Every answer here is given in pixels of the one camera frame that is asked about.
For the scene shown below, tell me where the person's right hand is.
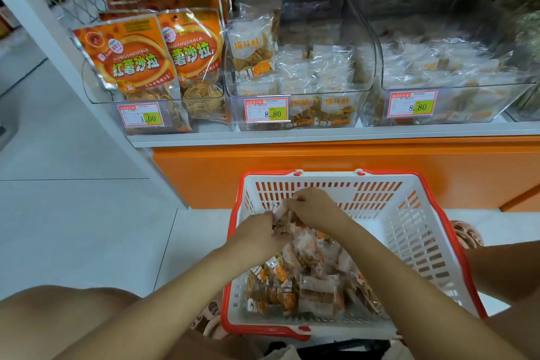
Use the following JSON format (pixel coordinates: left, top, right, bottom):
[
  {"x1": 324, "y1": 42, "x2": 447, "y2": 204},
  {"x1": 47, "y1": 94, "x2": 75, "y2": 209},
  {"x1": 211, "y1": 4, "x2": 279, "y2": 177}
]
[{"x1": 282, "y1": 187, "x2": 356, "y2": 244}]

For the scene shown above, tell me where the person's left hand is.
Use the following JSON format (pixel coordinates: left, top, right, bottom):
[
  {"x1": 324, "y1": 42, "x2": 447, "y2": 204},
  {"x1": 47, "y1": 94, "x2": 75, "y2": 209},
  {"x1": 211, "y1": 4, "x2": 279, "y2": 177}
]
[{"x1": 228, "y1": 210, "x2": 293, "y2": 266}]

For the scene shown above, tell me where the pile of small brown snacks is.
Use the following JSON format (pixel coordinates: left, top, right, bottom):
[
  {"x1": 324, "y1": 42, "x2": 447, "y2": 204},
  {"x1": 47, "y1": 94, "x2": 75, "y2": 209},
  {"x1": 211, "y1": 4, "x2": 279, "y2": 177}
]
[{"x1": 245, "y1": 204, "x2": 386, "y2": 320}]

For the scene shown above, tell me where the white snack shelf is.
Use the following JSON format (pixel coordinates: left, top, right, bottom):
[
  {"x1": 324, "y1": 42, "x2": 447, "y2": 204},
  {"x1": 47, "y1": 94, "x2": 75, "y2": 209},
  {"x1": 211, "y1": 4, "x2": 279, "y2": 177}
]
[{"x1": 0, "y1": 0, "x2": 540, "y2": 150}]

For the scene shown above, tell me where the white red-rimmed shopping basket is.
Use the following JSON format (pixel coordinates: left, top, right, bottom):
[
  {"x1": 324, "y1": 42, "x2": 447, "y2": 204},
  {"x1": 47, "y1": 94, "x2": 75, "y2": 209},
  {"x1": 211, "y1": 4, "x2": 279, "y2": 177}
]
[{"x1": 221, "y1": 168, "x2": 489, "y2": 342}]

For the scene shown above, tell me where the stack of orange packets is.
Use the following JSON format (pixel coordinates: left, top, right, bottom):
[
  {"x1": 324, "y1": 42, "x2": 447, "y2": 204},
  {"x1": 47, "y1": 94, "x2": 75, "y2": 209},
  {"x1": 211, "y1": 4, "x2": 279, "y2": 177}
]
[{"x1": 71, "y1": 0, "x2": 234, "y2": 122}]

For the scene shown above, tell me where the person's left forearm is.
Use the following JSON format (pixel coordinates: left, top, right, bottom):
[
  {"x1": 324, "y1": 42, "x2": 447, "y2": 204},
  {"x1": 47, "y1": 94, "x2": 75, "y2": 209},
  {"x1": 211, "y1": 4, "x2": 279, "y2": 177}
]
[{"x1": 55, "y1": 240, "x2": 273, "y2": 360}]

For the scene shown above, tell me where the person's right forearm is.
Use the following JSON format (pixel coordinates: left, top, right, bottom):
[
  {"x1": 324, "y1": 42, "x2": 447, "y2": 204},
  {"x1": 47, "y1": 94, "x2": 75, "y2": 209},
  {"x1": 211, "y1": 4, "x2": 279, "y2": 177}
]
[{"x1": 327, "y1": 219, "x2": 529, "y2": 360}]

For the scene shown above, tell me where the orange shelf base panel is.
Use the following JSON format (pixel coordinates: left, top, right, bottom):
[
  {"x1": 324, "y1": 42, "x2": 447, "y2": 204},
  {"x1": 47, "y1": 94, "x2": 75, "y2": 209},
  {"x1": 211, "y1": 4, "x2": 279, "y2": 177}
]
[{"x1": 152, "y1": 136, "x2": 540, "y2": 213}]

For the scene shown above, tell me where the person's white clothing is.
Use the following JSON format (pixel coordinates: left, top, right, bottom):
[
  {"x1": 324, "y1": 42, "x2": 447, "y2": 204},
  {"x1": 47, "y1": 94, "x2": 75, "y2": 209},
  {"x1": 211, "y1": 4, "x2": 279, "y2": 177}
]
[{"x1": 265, "y1": 339, "x2": 416, "y2": 360}]

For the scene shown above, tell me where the person's right leg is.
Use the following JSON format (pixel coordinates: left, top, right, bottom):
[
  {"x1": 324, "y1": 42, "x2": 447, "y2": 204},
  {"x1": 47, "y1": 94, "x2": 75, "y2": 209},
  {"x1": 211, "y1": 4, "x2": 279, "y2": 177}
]
[{"x1": 462, "y1": 240, "x2": 540, "y2": 360}]

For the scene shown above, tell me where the background goods shelf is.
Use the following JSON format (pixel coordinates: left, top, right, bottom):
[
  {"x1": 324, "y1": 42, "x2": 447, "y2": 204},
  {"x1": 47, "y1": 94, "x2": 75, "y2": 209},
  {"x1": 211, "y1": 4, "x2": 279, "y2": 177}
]
[{"x1": 0, "y1": 1, "x2": 23, "y2": 40}]

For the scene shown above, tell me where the pink clog sandal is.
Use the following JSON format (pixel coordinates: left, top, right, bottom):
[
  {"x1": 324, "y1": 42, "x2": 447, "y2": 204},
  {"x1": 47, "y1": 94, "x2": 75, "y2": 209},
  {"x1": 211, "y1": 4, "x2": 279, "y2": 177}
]
[
  {"x1": 451, "y1": 220, "x2": 487, "y2": 252},
  {"x1": 192, "y1": 296, "x2": 226, "y2": 336}
]

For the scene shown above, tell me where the white yellow price tag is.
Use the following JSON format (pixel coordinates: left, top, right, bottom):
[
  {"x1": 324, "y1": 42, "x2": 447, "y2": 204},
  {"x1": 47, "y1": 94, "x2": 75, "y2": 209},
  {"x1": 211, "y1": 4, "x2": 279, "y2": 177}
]
[
  {"x1": 244, "y1": 96, "x2": 291, "y2": 124},
  {"x1": 117, "y1": 101, "x2": 165, "y2": 129},
  {"x1": 386, "y1": 88, "x2": 440, "y2": 119}
]

